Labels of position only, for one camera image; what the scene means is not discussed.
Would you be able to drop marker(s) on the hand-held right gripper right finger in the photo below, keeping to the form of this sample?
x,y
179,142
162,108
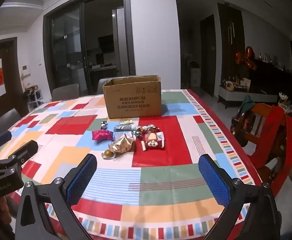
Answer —
x,y
213,180

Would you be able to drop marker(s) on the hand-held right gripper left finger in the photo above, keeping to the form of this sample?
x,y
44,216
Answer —
x,y
82,177

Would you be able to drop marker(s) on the gold foil chocolate ball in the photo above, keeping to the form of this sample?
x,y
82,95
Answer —
x,y
107,153

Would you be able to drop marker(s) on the magenta snack packet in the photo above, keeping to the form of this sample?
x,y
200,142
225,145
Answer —
x,y
102,136

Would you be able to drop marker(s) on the gold foil snack packet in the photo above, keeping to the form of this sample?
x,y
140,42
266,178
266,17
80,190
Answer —
x,y
123,143

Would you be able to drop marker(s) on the purple foil candy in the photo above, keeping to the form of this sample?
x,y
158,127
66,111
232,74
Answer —
x,y
103,125

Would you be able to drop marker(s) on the silver grey snack bar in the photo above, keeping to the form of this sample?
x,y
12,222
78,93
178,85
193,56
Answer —
x,y
122,128

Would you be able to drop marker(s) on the red snack packet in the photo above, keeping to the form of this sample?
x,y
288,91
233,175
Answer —
x,y
154,145

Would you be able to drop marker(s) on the green candy clear wrapper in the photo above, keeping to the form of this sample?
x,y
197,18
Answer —
x,y
127,123

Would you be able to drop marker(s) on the white teal candy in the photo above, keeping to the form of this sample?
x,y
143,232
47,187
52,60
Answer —
x,y
136,131

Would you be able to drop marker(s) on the white gold snack packet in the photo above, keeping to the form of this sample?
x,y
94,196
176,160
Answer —
x,y
152,136

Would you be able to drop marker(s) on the red gold foil candy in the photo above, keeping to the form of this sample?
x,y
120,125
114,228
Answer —
x,y
149,129

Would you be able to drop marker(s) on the brown cardboard box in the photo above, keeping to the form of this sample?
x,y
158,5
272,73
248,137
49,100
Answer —
x,y
133,100

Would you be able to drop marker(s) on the grey upholstered chair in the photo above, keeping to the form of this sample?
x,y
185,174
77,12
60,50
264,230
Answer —
x,y
101,87
8,120
65,92

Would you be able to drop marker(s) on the colourful patchwork tablecloth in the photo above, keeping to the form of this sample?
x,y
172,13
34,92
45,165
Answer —
x,y
161,180

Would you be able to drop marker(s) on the white storage rack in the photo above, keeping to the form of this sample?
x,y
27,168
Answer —
x,y
34,97

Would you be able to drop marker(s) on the white intercom panel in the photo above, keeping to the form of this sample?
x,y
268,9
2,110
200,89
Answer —
x,y
26,70

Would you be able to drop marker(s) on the wooden chair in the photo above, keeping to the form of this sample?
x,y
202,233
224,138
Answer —
x,y
257,120

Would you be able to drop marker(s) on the dark wooden door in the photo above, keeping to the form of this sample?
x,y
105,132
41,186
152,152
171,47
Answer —
x,y
12,62

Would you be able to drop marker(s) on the green cloth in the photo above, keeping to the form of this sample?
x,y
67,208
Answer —
x,y
247,103

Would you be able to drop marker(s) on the white low sideboard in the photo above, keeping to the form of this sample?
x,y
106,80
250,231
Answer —
x,y
248,97

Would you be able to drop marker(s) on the wicker basket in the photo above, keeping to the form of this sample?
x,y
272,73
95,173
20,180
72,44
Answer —
x,y
230,86

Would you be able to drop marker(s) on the white bin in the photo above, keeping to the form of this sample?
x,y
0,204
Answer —
x,y
195,77

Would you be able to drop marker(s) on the lotus ornament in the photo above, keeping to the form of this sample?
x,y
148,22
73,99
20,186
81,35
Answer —
x,y
283,97

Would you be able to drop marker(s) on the dark framed sliding glass door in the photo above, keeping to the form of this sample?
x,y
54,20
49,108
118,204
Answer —
x,y
65,42

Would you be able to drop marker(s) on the dark display shelf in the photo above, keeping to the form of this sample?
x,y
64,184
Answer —
x,y
268,77

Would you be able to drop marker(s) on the red heart foil balloon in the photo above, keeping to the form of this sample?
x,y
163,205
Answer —
x,y
249,52
239,58
251,65

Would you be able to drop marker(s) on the dark interior door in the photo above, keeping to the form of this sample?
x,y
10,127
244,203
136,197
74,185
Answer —
x,y
207,55

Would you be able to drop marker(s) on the tall dark cabinet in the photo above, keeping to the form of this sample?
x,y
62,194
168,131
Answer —
x,y
226,55

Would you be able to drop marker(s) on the black range hood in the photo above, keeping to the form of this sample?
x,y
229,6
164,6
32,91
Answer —
x,y
104,45

